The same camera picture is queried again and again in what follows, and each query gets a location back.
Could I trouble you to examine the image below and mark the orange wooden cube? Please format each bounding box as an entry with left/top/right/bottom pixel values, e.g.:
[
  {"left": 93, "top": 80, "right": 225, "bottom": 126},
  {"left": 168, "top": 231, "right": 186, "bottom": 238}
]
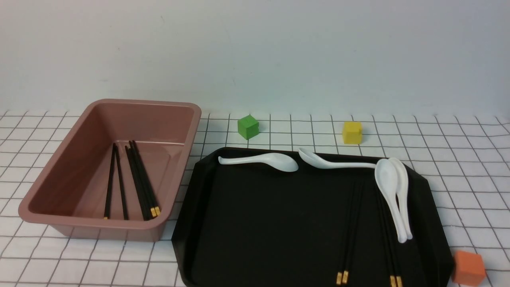
[{"left": 452, "top": 250, "right": 486, "bottom": 287}]

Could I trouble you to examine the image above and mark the black chopstick in bin rightmost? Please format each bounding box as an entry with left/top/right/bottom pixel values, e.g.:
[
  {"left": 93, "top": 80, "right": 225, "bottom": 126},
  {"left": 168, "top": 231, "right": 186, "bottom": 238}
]
[{"left": 129, "top": 140, "right": 161, "bottom": 219}]

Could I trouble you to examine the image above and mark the black chopstick in bin leftmost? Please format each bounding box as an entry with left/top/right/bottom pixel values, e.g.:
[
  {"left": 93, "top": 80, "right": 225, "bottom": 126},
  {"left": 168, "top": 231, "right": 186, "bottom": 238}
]
[{"left": 104, "top": 143, "right": 116, "bottom": 220}]

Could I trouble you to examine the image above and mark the green wooden cube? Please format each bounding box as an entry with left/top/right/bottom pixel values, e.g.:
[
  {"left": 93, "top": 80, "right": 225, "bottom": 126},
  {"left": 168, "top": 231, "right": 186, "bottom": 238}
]
[{"left": 237, "top": 114, "right": 260, "bottom": 140}]

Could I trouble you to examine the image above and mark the white ceramic spoon nested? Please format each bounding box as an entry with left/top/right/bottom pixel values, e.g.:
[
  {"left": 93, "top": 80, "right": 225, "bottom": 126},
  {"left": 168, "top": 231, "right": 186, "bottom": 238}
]
[
  {"left": 389, "top": 157, "right": 413, "bottom": 240},
  {"left": 375, "top": 159, "right": 407, "bottom": 244}
]

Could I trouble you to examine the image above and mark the black chopstick in bin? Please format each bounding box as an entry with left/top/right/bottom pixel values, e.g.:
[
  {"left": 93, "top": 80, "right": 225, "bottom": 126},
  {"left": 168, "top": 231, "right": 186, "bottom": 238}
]
[
  {"left": 104, "top": 143, "right": 116, "bottom": 220},
  {"left": 129, "top": 140, "right": 161, "bottom": 219},
  {"left": 124, "top": 145, "right": 151, "bottom": 220},
  {"left": 113, "top": 142, "right": 129, "bottom": 220}
]

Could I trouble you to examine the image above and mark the black chopstick tray pair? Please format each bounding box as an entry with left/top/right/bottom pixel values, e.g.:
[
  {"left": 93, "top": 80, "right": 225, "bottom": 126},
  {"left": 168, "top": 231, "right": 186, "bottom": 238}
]
[
  {"left": 335, "top": 181, "right": 358, "bottom": 287},
  {"left": 375, "top": 189, "right": 397, "bottom": 287},
  {"left": 381, "top": 196, "right": 403, "bottom": 287},
  {"left": 342, "top": 182, "right": 364, "bottom": 286}
]

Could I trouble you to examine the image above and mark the white ceramic spoon front nested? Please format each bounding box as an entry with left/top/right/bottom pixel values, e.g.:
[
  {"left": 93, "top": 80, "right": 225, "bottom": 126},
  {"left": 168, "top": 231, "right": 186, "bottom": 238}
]
[{"left": 375, "top": 159, "right": 407, "bottom": 244}]

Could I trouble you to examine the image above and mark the yellow wooden cube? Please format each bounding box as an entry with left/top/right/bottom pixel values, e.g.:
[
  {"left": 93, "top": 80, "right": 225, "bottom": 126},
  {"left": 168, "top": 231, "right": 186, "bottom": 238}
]
[{"left": 342, "top": 121, "right": 363, "bottom": 145}]

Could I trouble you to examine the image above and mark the white ceramic spoon left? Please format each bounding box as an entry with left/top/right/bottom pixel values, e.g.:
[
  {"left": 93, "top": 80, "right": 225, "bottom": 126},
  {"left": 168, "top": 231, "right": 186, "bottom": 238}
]
[{"left": 218, "top": 153, "right": 299, "bottom": 172}]

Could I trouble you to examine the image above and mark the pink plastic rectangular bin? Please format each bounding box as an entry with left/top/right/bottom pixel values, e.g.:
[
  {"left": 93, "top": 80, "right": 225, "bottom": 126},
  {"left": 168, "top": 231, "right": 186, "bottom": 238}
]
[{"left": 18, "top": 99, "right": 202, "bottom": 242}]

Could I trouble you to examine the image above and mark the white ceramic spoon back nested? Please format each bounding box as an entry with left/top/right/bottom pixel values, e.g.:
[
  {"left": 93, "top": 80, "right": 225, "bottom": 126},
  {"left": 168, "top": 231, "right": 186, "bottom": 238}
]
[{"left": 389, "top": 157, "right": 413, "bottom": 240}]

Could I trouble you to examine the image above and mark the white ceramic spoon middle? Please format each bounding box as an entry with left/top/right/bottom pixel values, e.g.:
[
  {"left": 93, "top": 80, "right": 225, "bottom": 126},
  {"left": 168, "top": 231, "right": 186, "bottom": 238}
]
[{"left": 298, "top": 148, "right": 377, "bottom": 169}]

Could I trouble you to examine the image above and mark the black plastic serving tray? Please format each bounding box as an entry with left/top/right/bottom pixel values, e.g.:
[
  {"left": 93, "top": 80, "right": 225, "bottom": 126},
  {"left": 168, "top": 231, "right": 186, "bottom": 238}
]
[{"left": 172, "top": 147, "right": 455, "bottom": 287}]

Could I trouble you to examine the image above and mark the white grid tablecloth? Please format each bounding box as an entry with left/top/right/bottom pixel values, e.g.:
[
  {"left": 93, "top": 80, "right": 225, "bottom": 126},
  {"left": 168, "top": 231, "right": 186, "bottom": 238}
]
[{"left": 0, "top": 108, "right": 510, "bottom": 287}]

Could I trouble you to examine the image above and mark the white ceramic spoon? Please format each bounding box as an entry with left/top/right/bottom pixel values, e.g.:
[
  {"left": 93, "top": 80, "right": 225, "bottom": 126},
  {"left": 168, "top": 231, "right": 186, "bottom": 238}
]
[
  {"left": 218, "top": 153, "right": 299, "bottom": 172},
  {"left": 298, "top": 148, "right": 377, "bottom": 169}
]

